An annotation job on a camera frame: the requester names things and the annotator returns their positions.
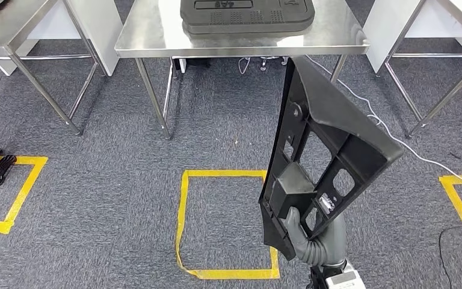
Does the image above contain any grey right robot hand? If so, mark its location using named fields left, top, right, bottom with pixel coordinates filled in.
left=285, top=207, right=348, bottom=263

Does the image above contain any black plastic plate bracket part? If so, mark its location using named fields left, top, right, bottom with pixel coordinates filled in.
left=257, top=55, right=405, bottom=262

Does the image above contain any yellow floor tape square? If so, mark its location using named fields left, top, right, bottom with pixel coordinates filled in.
left=175, top=169, right=281, bottom=281

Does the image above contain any white partition panel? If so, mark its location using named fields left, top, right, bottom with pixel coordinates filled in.
left=0, top=0, right=124, bottom=76
left=362, top=0, right=462, bottom=75

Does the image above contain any black moulded fixture tray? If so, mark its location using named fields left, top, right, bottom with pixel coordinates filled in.
left=180, top=0, right=316, bottom=36

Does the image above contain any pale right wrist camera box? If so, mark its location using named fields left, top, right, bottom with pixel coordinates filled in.
left=325, top=270, right=368, bottom=289

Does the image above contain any black floor cable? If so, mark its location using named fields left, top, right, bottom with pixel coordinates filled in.
left=438, top=225, right=462, bottom=289

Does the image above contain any white floor cable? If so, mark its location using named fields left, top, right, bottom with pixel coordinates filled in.
left=306, top=55, right=462, bottom=198

